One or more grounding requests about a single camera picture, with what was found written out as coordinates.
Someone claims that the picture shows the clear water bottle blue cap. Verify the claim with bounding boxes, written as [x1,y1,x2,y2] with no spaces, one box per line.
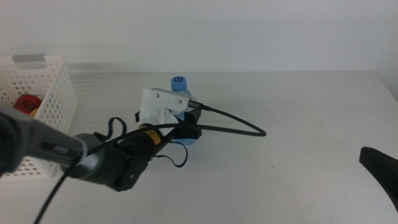
[170,76,198,146]

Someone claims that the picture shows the red cola can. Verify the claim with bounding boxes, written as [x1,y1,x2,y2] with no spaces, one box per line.
[12,94,43,116]

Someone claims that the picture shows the white perforated plastic basket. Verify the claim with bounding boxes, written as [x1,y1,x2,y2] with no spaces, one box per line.
[0,55,78,179]

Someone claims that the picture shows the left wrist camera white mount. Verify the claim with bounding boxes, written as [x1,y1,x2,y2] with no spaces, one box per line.
[138,88,191,137]

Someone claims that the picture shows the thin black cable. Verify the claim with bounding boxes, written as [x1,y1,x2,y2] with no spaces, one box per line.
[93,117,189,169]

